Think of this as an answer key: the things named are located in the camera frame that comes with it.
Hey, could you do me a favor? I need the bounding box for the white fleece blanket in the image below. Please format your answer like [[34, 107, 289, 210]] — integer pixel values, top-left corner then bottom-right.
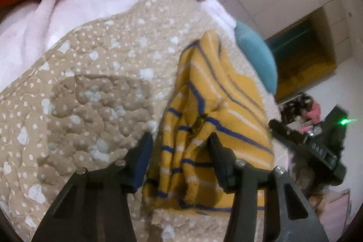
[[0, 0, 237, 92]]

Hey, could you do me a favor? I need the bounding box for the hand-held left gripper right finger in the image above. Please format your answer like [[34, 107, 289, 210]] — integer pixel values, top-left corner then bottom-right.
[[208, 133, 329, 242]]

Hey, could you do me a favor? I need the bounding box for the beige dotted quilt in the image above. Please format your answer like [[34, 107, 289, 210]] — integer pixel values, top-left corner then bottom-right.
[[0, 0, 281, 242]]

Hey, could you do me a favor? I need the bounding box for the pink cloth item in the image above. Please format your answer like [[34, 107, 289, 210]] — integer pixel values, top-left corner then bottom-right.
[[306, 102, 321, 123]]

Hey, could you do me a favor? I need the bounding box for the pink box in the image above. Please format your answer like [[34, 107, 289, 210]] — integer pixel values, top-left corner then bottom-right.
[[310, 188, 353, 241]]

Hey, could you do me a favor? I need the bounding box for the yellow striped knit sweater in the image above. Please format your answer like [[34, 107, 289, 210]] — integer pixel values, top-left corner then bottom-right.
[[141, 29, 275, 214]]

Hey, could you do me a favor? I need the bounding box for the wooden wall niche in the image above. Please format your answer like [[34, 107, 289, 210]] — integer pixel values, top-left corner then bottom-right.
[[265, 8, 338, 103]]

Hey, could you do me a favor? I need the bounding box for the teal pillow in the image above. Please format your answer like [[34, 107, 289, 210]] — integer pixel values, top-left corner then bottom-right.
[[235, 20, 278, 95]]

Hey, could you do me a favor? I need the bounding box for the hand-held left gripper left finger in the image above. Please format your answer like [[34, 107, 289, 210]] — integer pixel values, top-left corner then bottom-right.
[[31, 131, 154, 242]]

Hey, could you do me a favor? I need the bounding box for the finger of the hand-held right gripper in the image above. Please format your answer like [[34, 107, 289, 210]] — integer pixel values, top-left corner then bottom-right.
[[268, 118, 310, 152]]

